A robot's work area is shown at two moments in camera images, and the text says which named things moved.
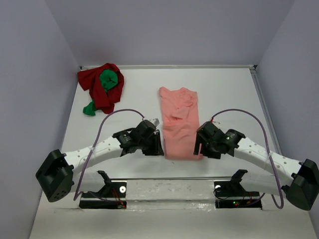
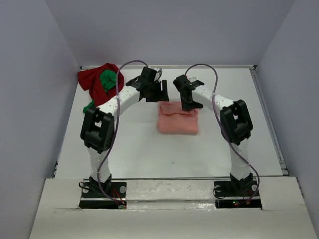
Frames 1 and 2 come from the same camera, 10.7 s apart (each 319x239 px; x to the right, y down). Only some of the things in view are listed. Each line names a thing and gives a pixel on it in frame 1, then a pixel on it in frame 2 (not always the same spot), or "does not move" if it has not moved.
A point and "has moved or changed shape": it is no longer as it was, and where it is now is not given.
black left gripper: x=156 y=149 → x=162 y=96
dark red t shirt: x=89 y=79 does not move
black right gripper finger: x=198 y=141 → x=187 y=102
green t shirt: x=108 y=78 does not move
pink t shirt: x=180 y=116 has moved or changed shape
